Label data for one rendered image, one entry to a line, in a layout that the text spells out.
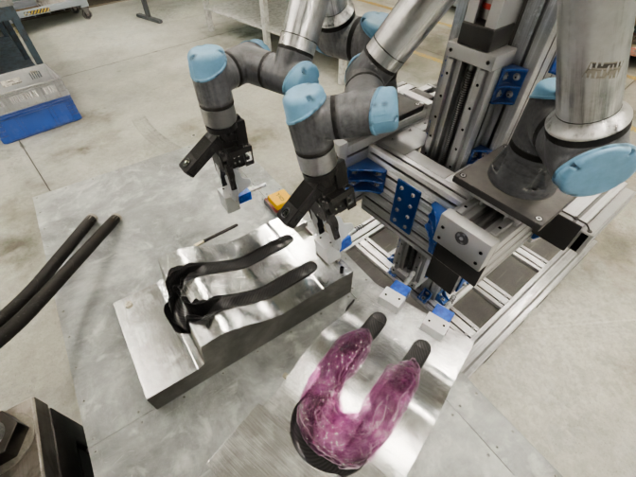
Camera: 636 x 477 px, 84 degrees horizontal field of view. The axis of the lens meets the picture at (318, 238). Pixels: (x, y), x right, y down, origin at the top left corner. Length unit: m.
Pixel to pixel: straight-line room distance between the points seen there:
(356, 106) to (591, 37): 0.32
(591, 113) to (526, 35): 0.40
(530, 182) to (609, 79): 0.29
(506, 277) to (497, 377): 0.45
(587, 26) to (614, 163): 0.22
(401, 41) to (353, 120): 0.17
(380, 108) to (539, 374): 1.56
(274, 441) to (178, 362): 0.27
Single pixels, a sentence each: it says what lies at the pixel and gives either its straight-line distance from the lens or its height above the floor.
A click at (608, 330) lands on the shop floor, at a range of 2.26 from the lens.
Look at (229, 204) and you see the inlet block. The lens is 0.97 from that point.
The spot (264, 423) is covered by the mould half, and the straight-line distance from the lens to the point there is 0.68.
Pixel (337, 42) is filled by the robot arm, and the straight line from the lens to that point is 1.13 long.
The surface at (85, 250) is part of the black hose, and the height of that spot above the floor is 0.87.
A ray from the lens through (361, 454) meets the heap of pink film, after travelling 0.70.
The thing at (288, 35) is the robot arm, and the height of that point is 1.33.
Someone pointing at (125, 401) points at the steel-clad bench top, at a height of 0.80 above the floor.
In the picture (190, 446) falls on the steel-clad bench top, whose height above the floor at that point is 0.80.
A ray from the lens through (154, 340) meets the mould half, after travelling 0.86.
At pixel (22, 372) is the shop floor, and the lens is 2.14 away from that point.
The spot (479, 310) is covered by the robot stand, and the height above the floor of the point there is 0.21.
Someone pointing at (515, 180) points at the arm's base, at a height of 1.08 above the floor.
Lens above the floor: 1.56
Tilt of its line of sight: 48 degrees down
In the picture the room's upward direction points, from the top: straight up
